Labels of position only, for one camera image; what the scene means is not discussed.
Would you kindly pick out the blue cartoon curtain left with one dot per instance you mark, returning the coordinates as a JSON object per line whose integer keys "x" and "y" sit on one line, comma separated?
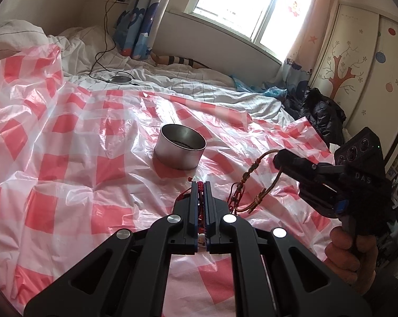
{"x": 132, "y": 34}

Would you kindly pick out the wardrobe with tree decal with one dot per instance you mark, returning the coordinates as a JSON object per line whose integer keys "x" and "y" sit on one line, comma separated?
{"x": 359, "y": 71}

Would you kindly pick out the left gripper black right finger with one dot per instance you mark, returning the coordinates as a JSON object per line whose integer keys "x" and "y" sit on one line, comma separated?
{"x": 274, "y": 274}

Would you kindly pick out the round grey charging device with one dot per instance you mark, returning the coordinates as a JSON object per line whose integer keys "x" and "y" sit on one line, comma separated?
{"x": 120, "y": 79}

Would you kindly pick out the striped pillow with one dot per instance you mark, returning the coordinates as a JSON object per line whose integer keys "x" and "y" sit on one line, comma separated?
{"x": 168, "y": 60}

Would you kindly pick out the round silver metal tin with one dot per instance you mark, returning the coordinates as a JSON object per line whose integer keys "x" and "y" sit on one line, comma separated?
{"x": 179, "y": 147}

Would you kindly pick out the pink cartoon curtain right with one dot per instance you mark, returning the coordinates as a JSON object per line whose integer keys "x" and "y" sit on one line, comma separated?
{"x": 301, "y": 61}

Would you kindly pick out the blue plastic bag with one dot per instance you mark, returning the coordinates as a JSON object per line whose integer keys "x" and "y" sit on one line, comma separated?
{"x": 265, "y": 89}

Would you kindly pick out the right hand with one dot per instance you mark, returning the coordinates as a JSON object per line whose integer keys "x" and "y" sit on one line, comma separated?
{"x": 354, "y": 261}

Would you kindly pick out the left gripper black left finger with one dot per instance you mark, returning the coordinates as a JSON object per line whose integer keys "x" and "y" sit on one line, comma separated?
{"x": 127, "y": 274}

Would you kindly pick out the black jacket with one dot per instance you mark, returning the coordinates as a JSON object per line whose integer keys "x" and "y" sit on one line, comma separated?
{"x": 325, "y": 116}

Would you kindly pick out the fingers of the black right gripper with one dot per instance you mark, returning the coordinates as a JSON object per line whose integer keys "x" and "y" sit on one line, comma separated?
{"x": 297, "y": 168}

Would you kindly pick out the black camera box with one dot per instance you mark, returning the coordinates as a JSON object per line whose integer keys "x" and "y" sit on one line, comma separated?
{"x": 363, "y": 151}

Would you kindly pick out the red white checkered plastic sheet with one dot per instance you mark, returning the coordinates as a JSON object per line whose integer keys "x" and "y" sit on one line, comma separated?
{"x": 77, "y": 165}

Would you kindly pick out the window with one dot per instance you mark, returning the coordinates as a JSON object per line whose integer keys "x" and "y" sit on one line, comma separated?
{"x": 272, "y": 25}

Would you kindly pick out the white striped bed quilt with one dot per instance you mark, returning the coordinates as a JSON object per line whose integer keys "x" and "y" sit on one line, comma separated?
{"x": 83, "y": 66}

